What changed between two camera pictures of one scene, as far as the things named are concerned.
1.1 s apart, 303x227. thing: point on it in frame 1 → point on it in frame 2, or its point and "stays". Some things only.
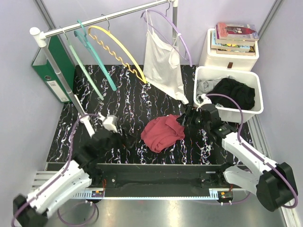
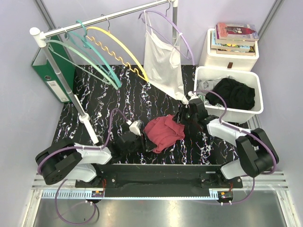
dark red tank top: (163, 132) stays
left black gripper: (124, 141) → (148, 145)
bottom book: (252, 51) stays
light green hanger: (83, 68) → (105, 80)
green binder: (42, 65) stays
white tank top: (162, 67) stays
